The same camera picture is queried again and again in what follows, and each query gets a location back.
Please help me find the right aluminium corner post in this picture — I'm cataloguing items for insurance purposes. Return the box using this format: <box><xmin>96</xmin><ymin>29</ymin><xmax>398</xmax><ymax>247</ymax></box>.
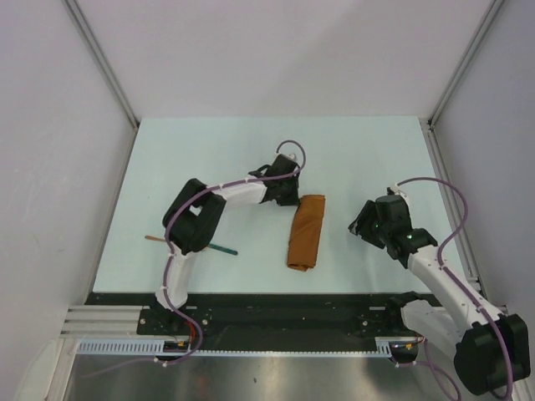
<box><xmin>426</xmin><ymin>0</ymin><xmax>507</xmax><ymax>129</ymax></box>

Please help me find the orange cloth napkin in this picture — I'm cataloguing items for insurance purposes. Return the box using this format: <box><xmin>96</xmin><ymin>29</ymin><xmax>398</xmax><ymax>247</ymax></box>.
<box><xmin>287</xmin><ymin>195</ymin><xmax>326</xmax><ymax>272</ymax></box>

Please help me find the white slotted cable duct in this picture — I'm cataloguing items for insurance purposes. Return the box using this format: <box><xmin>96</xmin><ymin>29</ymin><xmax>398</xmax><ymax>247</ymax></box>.
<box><xmin>77</xmin><ymin>338</ymin><xmax>420</xmax><ymax>358</ymax></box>

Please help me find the right aluminium side rail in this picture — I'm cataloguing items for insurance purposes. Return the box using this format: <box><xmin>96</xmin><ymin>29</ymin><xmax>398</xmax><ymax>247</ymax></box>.
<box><xmin>419</xmin><ymin>119</ymin><xmax>485</xmax><ymax>295</ymax></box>

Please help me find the aluminium front rail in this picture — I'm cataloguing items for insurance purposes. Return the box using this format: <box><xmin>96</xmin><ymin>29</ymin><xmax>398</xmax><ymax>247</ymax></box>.
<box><xmin>60</xmin><ymin>306</ymin><xmax>519</xmax><ymax>340</ymax></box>

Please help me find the left aluminium corner post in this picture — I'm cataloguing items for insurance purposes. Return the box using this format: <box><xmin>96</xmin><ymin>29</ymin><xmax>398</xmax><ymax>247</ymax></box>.
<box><xmin>61</xmin><ymin>0</ymin><xmax>140</xmax><ymax>131</ymax></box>

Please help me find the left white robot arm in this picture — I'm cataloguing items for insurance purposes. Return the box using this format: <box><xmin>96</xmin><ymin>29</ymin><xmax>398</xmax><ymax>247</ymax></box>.
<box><xmin>155</xmin><ymin>154</ymin><xmax>306</xmax><ymax>334</ymax></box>

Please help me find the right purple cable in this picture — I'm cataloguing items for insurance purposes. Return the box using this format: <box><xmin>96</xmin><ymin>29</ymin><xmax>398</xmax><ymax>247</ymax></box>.
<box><xmin>392</xmin><ymin>177</ymin><xmax>515</xmax><ymax>401</ymax></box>

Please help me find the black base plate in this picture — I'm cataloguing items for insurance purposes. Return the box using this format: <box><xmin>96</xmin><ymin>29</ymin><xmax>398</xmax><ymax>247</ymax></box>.
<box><xmin>85</xmin><ymin>292</ymin><xmax>488</xmax><ymax>364</ymax></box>

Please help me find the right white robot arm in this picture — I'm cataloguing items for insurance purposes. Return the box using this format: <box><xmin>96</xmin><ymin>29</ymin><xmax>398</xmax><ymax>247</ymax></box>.
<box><xmin>349</xmin><ymin>193</ymin><xmax>532</xmax><ymax>395</ymax></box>

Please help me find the aluminium corner post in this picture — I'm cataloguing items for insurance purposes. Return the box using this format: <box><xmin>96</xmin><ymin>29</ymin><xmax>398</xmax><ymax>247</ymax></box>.
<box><xmin>426</xmin><ymin>0</ymin><xmax>507</xmax><ymax>129</ymax></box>
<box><xmin>61</xmin><ymin>0</ymin><xmax>140</xmax><ymax>131</ymax></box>

